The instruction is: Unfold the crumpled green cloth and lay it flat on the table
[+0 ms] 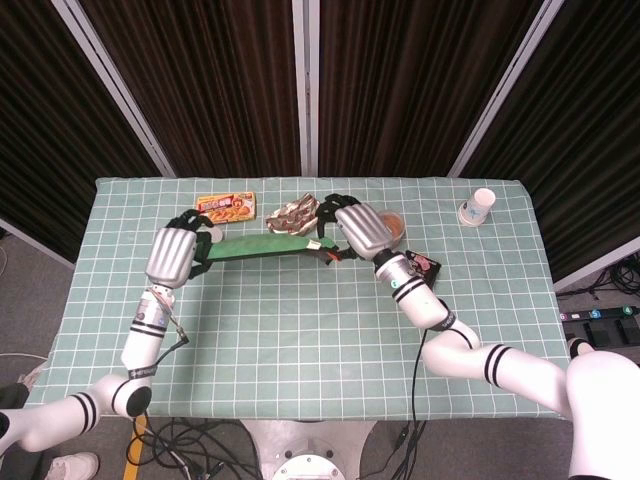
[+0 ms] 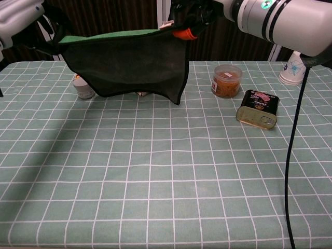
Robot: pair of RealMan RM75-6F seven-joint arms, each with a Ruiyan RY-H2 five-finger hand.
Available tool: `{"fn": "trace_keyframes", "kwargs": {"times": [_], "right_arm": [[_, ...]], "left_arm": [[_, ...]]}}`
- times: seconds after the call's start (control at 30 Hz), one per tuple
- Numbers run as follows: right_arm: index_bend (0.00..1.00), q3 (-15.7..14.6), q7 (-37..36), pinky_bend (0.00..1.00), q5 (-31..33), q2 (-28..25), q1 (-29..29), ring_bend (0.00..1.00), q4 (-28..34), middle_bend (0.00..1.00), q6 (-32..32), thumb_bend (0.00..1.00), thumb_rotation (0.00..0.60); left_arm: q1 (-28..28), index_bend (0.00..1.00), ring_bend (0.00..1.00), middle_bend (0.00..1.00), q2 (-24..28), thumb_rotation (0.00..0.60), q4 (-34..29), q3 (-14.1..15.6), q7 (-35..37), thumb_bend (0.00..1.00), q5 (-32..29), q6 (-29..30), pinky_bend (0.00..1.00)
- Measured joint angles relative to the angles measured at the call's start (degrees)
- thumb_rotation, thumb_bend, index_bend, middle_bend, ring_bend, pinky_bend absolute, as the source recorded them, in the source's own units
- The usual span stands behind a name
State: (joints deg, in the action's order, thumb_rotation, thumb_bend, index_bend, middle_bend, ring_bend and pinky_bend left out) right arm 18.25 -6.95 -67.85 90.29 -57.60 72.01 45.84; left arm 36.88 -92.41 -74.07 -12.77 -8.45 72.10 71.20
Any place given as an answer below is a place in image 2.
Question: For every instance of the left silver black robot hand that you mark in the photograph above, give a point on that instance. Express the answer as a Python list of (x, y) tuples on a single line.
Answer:
[(18, 18)]

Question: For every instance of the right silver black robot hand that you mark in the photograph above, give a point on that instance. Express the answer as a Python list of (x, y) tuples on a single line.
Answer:
[(192, 15)]

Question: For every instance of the dark green cloth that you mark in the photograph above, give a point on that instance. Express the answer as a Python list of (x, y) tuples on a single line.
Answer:
[(124, 64)]

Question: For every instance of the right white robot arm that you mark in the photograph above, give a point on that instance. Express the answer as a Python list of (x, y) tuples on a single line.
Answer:
[(285, 23)]

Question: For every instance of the clear jar of rubber bands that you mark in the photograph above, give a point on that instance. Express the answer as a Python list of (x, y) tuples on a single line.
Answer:
[(227, 83)]

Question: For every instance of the silver red foil packet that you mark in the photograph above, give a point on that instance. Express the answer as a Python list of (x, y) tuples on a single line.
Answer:
[(142, 93)]

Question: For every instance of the small white grey jar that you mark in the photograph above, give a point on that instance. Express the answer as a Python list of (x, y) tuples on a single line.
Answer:
[(83, 89)]

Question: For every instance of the black luncheon meat can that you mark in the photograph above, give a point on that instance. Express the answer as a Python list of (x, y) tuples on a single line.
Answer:
[(256, 106)]

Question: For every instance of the white paper cup blue flower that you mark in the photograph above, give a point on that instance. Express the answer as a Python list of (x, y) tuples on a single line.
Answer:
[(291, 70)]

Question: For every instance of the green white checked tablecloth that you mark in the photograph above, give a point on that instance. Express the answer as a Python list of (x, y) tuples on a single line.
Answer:
[(155, 181)]

